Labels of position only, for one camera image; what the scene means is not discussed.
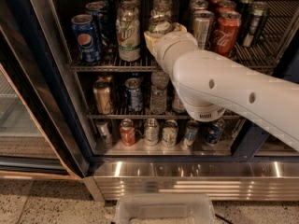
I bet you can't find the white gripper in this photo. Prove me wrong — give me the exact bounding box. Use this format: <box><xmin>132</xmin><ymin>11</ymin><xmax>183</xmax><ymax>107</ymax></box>
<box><xmin>144</xmin><ymin>22</ymin><xmax>198</xmax><ymax>74</ymax></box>

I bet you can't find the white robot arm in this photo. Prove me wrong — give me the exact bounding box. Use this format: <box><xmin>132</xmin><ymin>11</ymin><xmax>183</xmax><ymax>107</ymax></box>
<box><xmin>144</xmin><ymin>23</ymin><xmax>299</xmax><ymax>150</ymax></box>

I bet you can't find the front silver slim can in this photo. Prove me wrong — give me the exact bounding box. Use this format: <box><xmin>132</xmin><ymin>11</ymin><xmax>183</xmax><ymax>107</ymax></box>
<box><xmin>192</xmin><ymin>10</ymin><xmax>214</xmax><ymax>49</ymax></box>

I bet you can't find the silver slim can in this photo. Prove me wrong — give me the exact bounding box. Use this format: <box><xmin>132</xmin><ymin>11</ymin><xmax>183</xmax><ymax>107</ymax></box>
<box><xmin>192</xmin><ymin>10</ymin><xmax>214</xmax><ymax>49</ymax></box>
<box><xmin>189</xmin><ymin>0</ymin><xmax>208</xmax><ymax>13</ymax></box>

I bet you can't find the blue can middle shelf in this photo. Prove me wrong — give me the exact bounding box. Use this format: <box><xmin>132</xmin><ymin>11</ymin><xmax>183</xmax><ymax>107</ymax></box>
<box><xmin>125</xmin><ymin>77</ymin><xmax>143</xmax><ymax>113</ymax></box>

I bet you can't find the front red Coca-Cola can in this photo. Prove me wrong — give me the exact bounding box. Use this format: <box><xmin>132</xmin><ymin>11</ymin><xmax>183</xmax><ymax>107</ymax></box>
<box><xmin>211</xmin><ymin>11</ymin><xmax>241</xmax><ymax>57</ymax></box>

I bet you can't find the red coca-cola can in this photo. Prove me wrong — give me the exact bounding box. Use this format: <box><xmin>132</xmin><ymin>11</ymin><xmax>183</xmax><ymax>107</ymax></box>
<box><xmin>211</xmin><ymin>11</ymin><xmax>241</xmax><ymax>57</ymax></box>
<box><xmin>216</xmin><ymin>0</ymin><xmax>236</xmax><ymax>14</ymax></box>

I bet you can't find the front blue Pepsi can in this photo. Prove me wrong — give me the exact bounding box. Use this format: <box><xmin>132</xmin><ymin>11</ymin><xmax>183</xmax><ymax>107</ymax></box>
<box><xmin>71</xmin><ymin>14</ymin><xmax>101</xmax><ymax>63</ymax></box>

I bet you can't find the blue pepsi can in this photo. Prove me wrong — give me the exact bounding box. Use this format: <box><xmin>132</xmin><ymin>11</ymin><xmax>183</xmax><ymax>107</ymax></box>
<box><xmin>205</xmin><ymin>119</ymin><xmax>225</xmax><ymax>144</ymax></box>
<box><xmin>71</xmin><ymin>14</ymin><xmax>101</xmax><ymax>63</ymax></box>

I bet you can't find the gold can middle shelf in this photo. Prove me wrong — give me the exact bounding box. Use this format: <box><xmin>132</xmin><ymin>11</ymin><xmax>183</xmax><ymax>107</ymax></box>
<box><xmin>93</xmin><ymin>80</ymin><xmax>113</xmax><ymax>115</ymax></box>

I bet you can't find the dark green can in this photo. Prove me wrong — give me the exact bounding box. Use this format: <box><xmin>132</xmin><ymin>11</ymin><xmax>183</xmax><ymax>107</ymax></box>
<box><xmin>241</xmin><ymin>1</ymin><xmax>270</xmax><ymax>48</ymax></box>
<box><xmin>237</xmin><ymin>0</ymin><xmax>254</xmax><ymax>14</ymax></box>

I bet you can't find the white can bottom centre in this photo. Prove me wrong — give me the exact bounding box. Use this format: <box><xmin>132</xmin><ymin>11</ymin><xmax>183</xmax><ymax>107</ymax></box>
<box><xmin>162</xmin><ymin>119</ymin><xmax>178</xmax><ymax>147</ymax></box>

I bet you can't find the white can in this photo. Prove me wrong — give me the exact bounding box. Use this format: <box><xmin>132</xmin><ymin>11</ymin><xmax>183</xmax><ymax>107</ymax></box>
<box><xmin>162</xmin><ymin>119</ymin><xmax>178</xmax><ymax>147</ymax></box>
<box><xmin>144</xmin><ymin>119</ymin><xmax>159</xmax><ymax>146</ymax></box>

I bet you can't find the front dark green can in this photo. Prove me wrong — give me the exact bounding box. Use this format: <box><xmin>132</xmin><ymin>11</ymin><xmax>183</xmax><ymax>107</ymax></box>
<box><xmin>241</xmin><ymin>1</ymin><xmax>270</xmax><ymax>48</ymax></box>

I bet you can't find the white can bottom left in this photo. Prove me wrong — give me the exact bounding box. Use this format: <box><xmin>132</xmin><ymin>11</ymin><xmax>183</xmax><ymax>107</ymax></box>
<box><xmin>144</xmin><ymin>119</ymin><xmax>159</xmax><ymax>146</ymax></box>

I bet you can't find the blue silver can bottom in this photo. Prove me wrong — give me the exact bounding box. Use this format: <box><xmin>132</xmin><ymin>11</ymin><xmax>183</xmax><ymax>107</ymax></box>
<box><xmin>182</xmin><ymin>120</ymin><xmax>199</xmax><ymax>148</ymax></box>

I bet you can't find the blue Pepsi can bottom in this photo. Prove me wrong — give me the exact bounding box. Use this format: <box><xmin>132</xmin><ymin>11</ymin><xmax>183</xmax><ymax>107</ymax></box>
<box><xmin>205</xmin><ymin>119</ymin><xmax>225</xmax><ymax>144</ymax></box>

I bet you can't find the red can bottom shelf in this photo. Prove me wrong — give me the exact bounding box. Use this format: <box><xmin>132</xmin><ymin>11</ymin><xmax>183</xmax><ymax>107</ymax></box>
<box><xmin>120</xmin><ymin>119</ymin><xmax>135</xmax><ymax>147</ymax></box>

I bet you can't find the silver can bottom far left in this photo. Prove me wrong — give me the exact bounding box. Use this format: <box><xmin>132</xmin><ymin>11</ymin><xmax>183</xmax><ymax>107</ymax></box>
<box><xmin>95</xmin><ymin>119</ymin><xmax>112</xmax><ymax>147</ymax></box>

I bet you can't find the open glass fridge door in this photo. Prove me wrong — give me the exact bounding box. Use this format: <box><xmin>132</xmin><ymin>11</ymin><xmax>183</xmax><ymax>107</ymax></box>
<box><xmin>0</xmin><ymin>0</ymin><xmax>92</xmax><ymax>179</ymax></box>

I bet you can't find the clear water bottle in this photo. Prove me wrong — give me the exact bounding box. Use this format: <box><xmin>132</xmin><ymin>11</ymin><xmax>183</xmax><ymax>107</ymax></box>
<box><xmin>149</xmin><ymin>71</ymin><xmax>169</xmax><ymax>114</ymax></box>

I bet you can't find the white labelled bottle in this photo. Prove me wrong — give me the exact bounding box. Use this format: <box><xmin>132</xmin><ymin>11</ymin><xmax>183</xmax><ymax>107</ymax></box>
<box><xmin>172</xmin><ymin>91</ymin><xmax>186</xmax><ymax>113</ymax></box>

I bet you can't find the clear plastic bin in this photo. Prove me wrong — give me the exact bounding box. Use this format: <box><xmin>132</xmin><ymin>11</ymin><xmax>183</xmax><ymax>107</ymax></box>
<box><xmin>115</xmin><ymin>193</ymin><xmax>215</xmax><ymax>224</ymax></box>

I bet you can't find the middle wire shelf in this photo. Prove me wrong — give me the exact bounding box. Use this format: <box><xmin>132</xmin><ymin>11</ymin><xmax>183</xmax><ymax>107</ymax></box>
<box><xmin>85</xmin><ymin>72</ymin><xmax>265</xmax><ymax>120</ymax></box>

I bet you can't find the wire shelf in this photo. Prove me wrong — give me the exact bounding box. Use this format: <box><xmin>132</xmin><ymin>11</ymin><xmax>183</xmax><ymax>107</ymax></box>
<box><xmin>70</xmin><ymin>0</ymin><xmax>299</xmax><ymax>74</ymax></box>
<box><xmin>85</xmin><ymin>72</ymin><xmax>265</xmax><ymax>120</ymax></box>

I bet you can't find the top wire shelf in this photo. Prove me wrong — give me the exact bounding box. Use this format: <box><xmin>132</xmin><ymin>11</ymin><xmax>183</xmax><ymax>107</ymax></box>
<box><xmin>70</xmin><ymin>0</ymin><xmax>299</xmax><ymax>74</ymax></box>

